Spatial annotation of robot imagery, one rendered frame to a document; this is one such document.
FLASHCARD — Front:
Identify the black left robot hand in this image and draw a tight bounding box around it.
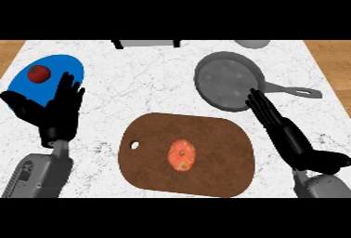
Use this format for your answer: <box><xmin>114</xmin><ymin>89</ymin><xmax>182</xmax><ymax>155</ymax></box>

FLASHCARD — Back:
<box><xmin>0</xmin><ymin>72</ymin><xmax>88</xmax><ymax>149</ymax></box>

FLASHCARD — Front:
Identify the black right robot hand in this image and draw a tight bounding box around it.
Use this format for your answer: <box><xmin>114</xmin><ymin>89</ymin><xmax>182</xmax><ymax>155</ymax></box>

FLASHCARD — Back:
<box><xmin>244</xmin><ymin>87</ymin><xmax>351</xmax><ymax>176</ymax></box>

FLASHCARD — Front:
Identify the brown wooden cutting board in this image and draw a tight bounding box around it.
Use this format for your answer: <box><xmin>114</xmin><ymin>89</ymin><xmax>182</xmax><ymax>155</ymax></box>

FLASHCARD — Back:
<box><xmin>117</xmin><ymin>112</ymin><xmax>257</xmax><ymax>198</ymax></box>

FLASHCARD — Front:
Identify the grey frying pan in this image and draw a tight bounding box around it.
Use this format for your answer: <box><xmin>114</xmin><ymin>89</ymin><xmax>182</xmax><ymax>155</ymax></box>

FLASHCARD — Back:
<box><xmin>194</xmin><ymin>51</ymin><xmax>324</xmax><ymax>112</ymax></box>

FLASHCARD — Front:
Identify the blue oval plate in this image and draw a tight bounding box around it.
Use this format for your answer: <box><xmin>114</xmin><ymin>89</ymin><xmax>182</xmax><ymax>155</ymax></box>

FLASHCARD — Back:
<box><xmin>8</xmin><ymin>54</ymin><xmax>88</xmax><ymax>112</ymax></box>

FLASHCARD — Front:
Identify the red tomato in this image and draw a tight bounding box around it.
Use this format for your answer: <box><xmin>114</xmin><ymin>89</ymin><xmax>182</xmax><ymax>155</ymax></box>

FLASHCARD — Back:
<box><xmin>27</xmin><ymin>64</ymin><xmax>52</xmax><ymax>85</ymax></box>

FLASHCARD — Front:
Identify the grey appliance with black legs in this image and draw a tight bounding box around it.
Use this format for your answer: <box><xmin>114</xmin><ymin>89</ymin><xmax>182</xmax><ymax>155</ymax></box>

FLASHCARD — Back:
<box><xmin>110</xmin><ymin>40</ymin><xmax>183</xmax><ymax>50</ymax></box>

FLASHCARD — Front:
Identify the grey round object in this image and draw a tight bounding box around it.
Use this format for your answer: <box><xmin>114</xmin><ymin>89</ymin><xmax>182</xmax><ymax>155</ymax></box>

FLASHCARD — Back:
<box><xmin>234</xmin><ymin>40</ymin><xmax>272</xmax><ymax>50</ymax></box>

